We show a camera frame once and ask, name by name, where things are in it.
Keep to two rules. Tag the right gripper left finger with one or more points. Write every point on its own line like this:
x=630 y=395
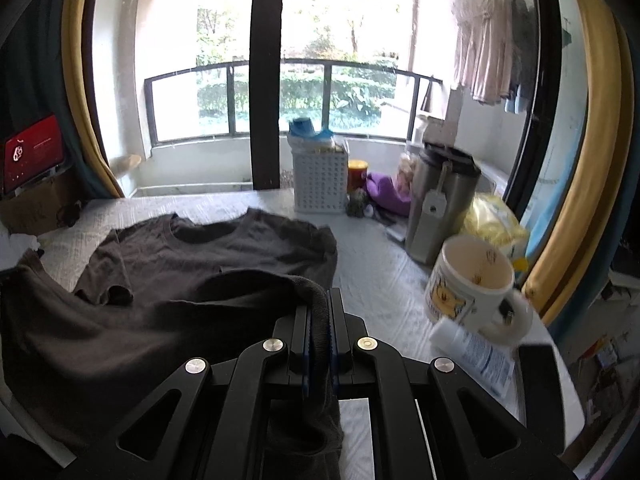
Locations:
x=291 y=373

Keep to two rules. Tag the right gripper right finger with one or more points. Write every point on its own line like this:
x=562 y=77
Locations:
x=343 y=369

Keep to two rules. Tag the dark grey t-shirt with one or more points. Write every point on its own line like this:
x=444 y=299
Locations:
x=162 y=292

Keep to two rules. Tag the white textured bedspread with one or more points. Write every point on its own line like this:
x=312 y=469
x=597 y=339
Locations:
x=378 y=281

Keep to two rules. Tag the white bear mug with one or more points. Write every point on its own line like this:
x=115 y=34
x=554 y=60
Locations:
x=472 y=283

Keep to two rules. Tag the white lotion tube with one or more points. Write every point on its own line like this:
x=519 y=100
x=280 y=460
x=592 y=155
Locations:
x=490 y=366

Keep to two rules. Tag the purple plush toy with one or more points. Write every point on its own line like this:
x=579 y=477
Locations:
x=383 y=192

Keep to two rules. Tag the white perforated basket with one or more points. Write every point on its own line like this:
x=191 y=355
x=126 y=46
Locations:
x=320 y=181

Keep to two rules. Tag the red yellow can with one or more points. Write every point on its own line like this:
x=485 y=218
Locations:
x=357 y=174

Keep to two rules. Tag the yellow plastic bag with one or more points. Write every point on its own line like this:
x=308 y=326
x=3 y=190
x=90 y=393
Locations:
x=491 y=220

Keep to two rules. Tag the stainless steel thermos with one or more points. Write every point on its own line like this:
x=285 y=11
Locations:
x=442 y=191

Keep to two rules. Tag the black rectangular case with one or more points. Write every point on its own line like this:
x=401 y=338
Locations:
x=542 y=395

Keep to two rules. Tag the blue cloth in basket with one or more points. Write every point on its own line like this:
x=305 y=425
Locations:
x=303 y=136

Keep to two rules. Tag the right yellow curtain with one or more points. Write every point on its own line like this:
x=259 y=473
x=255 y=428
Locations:
x=598 y=175

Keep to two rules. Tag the yellow curtain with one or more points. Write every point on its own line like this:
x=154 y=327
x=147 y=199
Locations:
x=598 y=175
x=75 y=87

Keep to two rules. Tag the balcony railing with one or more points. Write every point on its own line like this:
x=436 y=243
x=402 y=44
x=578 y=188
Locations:
x=361 y=100

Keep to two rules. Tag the cardboard box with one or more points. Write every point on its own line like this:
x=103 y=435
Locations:
x=54 y=203

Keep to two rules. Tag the white pillow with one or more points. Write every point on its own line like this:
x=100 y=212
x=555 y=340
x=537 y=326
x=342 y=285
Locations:
x=13 y=247

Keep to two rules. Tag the red screen tablet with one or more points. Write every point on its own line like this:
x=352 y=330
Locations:
x=31 y=153

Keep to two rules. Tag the hanging pink garment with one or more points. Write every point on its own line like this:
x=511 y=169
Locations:
x=483 y=59

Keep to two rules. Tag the hanging dark garment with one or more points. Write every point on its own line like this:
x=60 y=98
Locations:
x=524 y=57

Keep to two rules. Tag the left yellow curtain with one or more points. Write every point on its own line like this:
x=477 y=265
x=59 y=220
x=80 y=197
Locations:
x=75 y=87

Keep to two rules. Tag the dark window frame post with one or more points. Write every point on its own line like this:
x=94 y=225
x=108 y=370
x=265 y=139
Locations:
x=264 y=92

